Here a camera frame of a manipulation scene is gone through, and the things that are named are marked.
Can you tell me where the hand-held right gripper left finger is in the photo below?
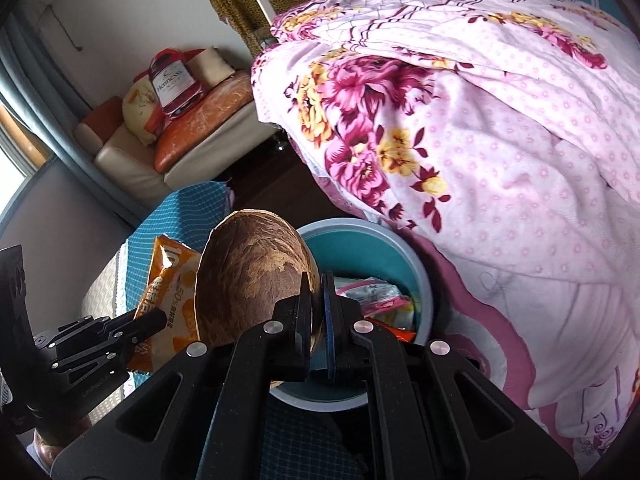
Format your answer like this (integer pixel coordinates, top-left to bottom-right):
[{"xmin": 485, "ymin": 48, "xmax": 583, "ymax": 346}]
[{"xmin": 50, "ymin": 271, "xmax": 321, "ymax": 480}]

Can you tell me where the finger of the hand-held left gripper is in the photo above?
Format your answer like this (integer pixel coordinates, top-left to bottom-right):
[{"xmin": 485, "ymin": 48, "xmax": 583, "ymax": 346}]
[
  {"xmin": 112, "ymin": 308, "xmax": 168, "ymax": 343},
  {"xmin": 95, "ymin": 310, "xmax": 138, "ymax": 333}
]

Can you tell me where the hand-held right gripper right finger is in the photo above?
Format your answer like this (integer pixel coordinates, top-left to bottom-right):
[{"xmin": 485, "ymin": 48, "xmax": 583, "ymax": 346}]
[{"xmin": 320, "ymin": 270, "xmax": 581, "ymax": 480}]

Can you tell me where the orange snack bag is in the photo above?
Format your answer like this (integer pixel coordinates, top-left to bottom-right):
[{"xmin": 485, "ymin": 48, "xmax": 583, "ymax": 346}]
[{"xmin": 125, "ymin": 235, "xmax": 203, "ymax": 373}]

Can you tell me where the red snack packet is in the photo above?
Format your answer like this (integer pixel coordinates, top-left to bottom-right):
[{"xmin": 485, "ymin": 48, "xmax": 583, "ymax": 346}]
[{"xmin": 365, "ymin": 317, "xmax": 418, "ymax": 343}]

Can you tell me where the teal plastic bin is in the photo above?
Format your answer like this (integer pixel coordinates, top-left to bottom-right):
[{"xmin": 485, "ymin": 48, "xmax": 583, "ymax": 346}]
[{"xmin": 270, "ymin": 217, "xmax": 443, "ymax": 413}]

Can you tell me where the person's left hand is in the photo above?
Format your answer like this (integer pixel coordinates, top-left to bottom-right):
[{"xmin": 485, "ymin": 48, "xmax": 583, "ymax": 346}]
[{"xmin": 30, "ymin": 417, "xmax": 93, "ymax": 478}]

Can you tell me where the beige lettered table cloth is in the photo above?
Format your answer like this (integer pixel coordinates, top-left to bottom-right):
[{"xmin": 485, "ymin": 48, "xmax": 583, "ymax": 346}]
[{"xmin": 80, "ymin": 247, "xmax": 146, "ymax": 396}]

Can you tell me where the pink snack packet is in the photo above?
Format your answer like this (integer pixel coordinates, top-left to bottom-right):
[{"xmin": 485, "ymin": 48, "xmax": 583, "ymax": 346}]
[{"xmin": 334, "ymin": 280, "xmax": 416, "ymax": 311}]

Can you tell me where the grey upholstered panel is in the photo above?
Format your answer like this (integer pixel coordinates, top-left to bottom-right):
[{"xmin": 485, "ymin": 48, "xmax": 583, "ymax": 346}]
[{"xmin": 0, "ymin": 160, "xmax": 141, "ymax": 361}]

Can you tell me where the teal patterned table mat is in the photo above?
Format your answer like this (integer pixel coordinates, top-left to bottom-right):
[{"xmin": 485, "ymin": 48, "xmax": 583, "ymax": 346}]
[{"xmin": 122, "ymin": 180, "xmax": 371, "ymax": 480}]

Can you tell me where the cream sofa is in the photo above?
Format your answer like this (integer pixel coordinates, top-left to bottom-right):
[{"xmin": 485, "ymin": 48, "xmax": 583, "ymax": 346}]
[{"xmin": 74, "ymin": 45, "xmax": 281, "ymax": 211}]

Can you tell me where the window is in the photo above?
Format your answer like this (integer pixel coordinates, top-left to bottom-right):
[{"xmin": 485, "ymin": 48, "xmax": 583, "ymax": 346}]
[{"xmin": 0, "ymin": 102, "xmax": 56, "ymax": 216}]

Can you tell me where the grey-blue curtain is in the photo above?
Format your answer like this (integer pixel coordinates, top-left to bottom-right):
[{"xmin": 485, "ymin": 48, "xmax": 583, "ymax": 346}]
[{"xmin": 0, "ymin": 25, "xmax": 151, "ymax": 226}]

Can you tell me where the orange seat cushion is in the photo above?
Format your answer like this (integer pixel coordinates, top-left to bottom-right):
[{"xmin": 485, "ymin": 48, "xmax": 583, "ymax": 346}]
[{"xmin": 152, "ymin": 71, "xmax": 256, "ymax": 173}]

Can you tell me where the cream printed pillow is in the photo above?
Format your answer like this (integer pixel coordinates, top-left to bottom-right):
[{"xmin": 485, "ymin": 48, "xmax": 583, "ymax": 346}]
[{"xmin": 122, "ymin": 77, "xmax": 168, "ymax": 147}]

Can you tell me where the pink floral blanket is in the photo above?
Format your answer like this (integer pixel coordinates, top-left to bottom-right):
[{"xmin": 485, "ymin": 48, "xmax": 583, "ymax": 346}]
[{"xmin": 250, "ymin": 0, "xmax": 640, "ymax": 476}]

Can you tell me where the red bottle-shaped pillow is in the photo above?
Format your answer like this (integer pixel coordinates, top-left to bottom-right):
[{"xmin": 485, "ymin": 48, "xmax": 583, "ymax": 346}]
[{"xmin": 147, "ymin": 47, "xmax": 208, "ymax": 121}]

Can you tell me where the beige pillow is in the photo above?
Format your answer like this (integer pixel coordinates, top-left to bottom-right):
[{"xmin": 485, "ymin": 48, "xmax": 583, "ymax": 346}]
[{"xmin": 187, "ymin": 46, "xmax": 236, "ymax": 93}]

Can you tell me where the black wall cable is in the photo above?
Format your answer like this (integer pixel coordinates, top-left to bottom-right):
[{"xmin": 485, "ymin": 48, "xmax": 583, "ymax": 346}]
[{"xmin": 47, "ymin": 2, "xmax": 83, "ymax": 53}]

